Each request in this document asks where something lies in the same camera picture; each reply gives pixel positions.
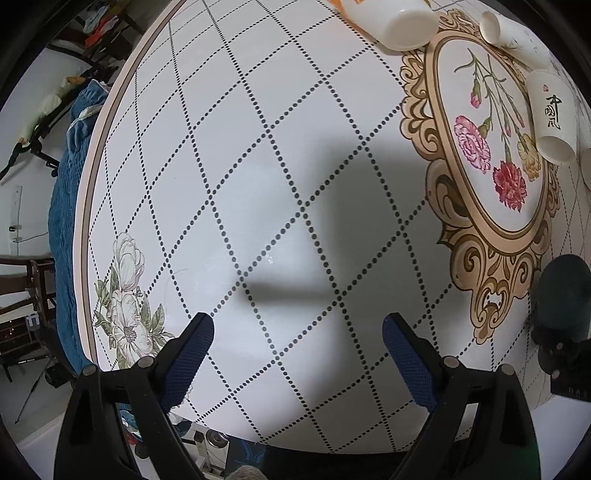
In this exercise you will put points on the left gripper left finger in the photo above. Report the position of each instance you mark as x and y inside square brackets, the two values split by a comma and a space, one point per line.
[92, 444]

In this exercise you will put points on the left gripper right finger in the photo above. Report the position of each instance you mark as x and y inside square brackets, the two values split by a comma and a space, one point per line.
[479, 424]

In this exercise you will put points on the dark green cup yellow inside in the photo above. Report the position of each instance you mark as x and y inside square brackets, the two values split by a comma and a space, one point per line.
[562, 296]

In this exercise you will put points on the red corrugated paper cup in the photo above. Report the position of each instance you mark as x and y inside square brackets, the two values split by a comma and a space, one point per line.
[585, 167]

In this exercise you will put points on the white paper cup with calligraphy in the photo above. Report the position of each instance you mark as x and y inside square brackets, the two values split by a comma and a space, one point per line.
[554, 116]

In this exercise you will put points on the white paper cup lying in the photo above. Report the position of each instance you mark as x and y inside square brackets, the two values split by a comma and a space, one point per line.
[515, 39]

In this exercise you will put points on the orange and white cup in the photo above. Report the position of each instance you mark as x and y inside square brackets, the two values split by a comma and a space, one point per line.
[399, 25]

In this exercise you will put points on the blue textured cushion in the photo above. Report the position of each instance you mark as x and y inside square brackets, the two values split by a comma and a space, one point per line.
[61, 216]

